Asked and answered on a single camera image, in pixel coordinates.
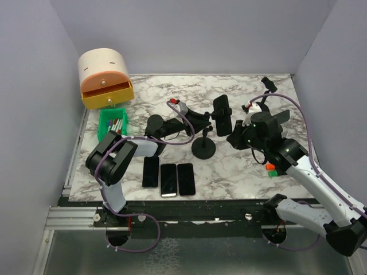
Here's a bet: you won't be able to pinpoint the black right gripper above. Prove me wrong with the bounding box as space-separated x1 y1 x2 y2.
227 118 268 153

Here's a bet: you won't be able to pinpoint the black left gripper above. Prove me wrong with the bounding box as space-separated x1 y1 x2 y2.
159 108 211 139

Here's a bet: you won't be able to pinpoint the tall black phone stand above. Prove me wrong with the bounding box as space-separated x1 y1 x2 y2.
192 112 216 160

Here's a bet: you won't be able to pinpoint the short black phone stand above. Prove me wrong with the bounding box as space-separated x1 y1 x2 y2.
256 77 278 112

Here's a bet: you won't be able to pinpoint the black phone with pink edge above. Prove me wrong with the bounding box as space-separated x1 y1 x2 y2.
177 163 196 196

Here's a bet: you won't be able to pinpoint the black phone with white edge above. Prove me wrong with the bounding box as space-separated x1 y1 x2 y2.
160 163 177 198

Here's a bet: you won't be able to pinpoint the brown round base phone stand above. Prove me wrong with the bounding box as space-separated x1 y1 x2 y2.
274 109 290 124

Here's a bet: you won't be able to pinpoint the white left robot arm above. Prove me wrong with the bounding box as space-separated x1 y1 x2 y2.
85 102 211 226

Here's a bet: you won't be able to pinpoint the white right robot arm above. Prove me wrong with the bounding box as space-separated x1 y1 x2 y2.
227 110 366 257

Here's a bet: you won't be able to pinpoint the orange capped marker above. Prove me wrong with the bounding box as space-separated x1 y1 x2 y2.
266 163 276 170

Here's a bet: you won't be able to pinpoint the green capped marker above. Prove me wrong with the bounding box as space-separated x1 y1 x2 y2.
268 170 278 178

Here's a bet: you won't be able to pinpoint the markers in green bin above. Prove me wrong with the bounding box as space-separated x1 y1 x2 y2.
107 119 123 133

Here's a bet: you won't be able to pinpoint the green plastic bin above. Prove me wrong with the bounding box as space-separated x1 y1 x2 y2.
97 108 128 141

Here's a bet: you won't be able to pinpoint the beige and orange drawer box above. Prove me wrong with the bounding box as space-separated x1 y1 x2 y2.
78 48 135 109

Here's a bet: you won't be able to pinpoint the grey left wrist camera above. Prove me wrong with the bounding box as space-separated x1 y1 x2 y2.
175 101 188 116

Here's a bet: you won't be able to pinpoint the black mounting rail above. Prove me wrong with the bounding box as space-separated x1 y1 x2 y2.
47 199 284 239

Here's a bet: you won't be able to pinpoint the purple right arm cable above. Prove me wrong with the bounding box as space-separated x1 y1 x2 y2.
248 93 367 252

